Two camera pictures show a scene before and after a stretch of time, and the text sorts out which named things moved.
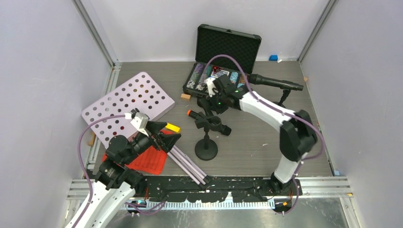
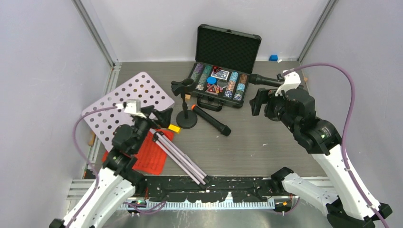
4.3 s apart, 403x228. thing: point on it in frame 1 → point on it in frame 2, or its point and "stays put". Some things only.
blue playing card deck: x=217 y=74 stays put
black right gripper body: x=217 y=100 → x=275 y=107
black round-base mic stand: x=206 y=149 → x=187 y=118
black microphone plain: x=257 y=79 stays put
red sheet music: x=152 y=161 stays put
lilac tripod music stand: x=138 y=93 stays put
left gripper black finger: x=153 y=128 → x=147 y=110
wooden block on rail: x=91 y=141 stays put
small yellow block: x=172 y=127 stays put
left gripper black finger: x=168 y=140 → x=164 y=117
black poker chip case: x=211 y=42 stays put
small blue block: x=273 y=58 stays put
